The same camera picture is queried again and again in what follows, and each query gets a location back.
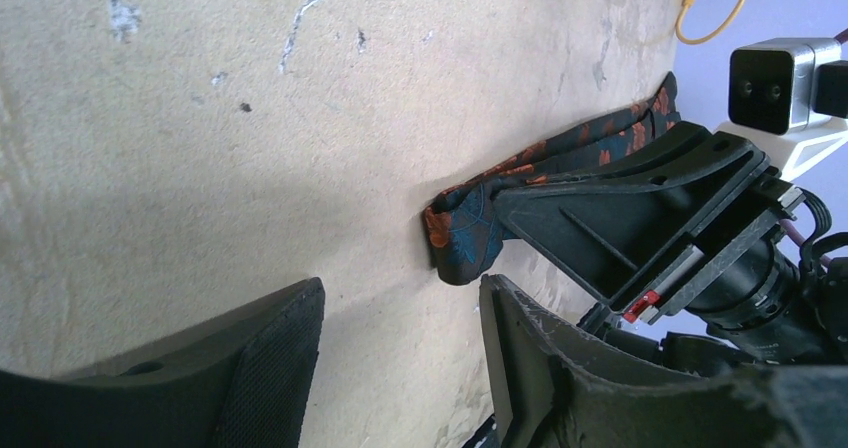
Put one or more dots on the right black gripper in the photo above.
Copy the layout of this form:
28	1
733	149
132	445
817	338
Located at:
689	222

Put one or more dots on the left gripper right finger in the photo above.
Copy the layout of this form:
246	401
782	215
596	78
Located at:
555	385

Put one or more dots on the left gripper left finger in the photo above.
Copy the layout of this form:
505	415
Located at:
246	385

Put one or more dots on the dark orange floral tie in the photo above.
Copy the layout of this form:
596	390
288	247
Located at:
463	232

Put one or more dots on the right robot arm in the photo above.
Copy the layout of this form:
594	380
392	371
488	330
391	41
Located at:
807	328

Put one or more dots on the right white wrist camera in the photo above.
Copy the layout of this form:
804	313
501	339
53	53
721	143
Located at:
789	97

